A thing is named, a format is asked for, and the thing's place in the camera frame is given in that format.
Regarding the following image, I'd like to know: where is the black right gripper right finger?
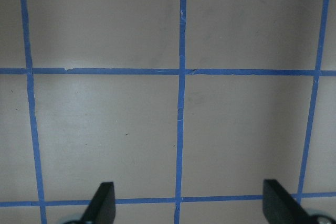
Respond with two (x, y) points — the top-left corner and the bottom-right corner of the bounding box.
(262, 179), (314, 224)

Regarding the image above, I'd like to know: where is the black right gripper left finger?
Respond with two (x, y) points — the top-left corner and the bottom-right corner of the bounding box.
(80, 182), (116, 224)

